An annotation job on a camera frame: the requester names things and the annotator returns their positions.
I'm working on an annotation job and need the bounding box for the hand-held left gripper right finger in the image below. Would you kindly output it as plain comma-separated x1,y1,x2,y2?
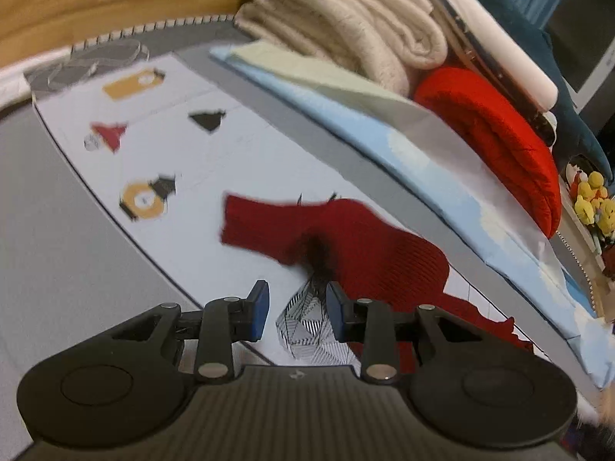
326,281,491,385

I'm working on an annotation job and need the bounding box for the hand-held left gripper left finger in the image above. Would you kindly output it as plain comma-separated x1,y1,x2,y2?
108,279,271,385

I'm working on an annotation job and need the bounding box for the small dark red knit garment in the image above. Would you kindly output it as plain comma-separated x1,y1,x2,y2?
220,193,534,375

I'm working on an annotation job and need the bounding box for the light blue cloud-print duvet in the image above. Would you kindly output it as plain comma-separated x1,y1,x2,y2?
209,41,606,390

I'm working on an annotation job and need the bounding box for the grey white printed bed sheet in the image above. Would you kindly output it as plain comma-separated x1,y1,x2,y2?
0,14,601,461

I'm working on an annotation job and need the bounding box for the folded red knit blanket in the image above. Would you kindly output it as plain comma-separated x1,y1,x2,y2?
413,66,563,240

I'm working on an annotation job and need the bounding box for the cluster of yellow plush toys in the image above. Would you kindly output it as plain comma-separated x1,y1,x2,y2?
567,163,615,250

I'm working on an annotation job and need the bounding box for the folded beige blanket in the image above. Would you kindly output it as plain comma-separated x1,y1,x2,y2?
234,0,449,97

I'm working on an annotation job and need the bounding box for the white roll pillow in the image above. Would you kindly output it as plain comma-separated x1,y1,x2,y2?
423,0,559,111

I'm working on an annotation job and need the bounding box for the dark teal cloth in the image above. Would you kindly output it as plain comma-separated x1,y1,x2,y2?
461,0,615,178

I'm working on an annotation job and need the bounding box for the white-framed window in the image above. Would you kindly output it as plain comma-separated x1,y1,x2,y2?
548,0,615,111

